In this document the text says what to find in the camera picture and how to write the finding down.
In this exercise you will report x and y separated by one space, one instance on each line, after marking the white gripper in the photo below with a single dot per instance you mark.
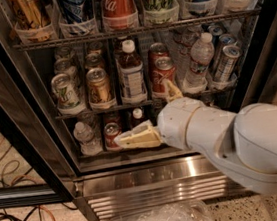
172 120

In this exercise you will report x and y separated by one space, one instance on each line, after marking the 7up can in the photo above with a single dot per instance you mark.
65 52
64 65
65 91

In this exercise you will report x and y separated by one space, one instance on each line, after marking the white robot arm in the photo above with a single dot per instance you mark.
242 146

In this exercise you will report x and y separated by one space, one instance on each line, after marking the bottom shelf tea bottle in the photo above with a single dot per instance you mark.
137 117

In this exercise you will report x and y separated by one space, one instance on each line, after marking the shelf tea bottle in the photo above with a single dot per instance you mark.
137 117
131 72

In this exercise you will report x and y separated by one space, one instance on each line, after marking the front red coca-cola can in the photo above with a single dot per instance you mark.
163 69

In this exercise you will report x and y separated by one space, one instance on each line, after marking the red coca-cola can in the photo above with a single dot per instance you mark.
156 51
163 69
111 131

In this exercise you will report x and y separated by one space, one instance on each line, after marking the bottom red coca-cola can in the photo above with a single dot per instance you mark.
111 131

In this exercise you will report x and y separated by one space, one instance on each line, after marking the middle shelf tea bottle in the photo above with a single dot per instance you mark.
131 72

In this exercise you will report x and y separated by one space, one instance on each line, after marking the rear red coca-cola can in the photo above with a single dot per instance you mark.
156 51

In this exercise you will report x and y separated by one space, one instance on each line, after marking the front gold soda can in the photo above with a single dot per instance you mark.
99 85

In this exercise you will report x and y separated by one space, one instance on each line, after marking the gold soda can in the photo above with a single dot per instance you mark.
93 60
96 47
99 85

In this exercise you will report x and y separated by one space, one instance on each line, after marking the middle shelf water bottle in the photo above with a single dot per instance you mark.
201 54

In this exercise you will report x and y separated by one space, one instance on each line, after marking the shelf water bottle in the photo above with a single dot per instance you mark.
201 54
89 143

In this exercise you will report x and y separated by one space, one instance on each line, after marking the bottom shelf water bottle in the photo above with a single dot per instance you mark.
89 143

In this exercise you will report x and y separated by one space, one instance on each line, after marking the front silver slim can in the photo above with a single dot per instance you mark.
228 57

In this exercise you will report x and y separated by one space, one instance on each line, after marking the silver slim can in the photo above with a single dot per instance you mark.
216 30
223 40
228 57

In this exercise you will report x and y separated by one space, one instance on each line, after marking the stainless steel fridge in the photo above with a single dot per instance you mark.
114 183

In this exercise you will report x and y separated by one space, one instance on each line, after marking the right glass fridge door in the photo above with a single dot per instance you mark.
258 82

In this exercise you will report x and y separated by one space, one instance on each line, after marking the glass fridge door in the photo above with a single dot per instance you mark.
33 164
258 82

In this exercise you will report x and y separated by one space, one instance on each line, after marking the top shelf coca-cola can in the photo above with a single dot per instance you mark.
117 12

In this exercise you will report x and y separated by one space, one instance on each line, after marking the top shelf blue can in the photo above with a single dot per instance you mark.
76 11

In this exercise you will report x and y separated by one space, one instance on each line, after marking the left glass fridge door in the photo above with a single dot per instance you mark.
33 164

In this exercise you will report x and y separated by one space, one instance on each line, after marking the top shelf yellow can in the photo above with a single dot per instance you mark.
30 14

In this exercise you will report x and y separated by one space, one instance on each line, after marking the rear water bottle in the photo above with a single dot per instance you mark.
184 38

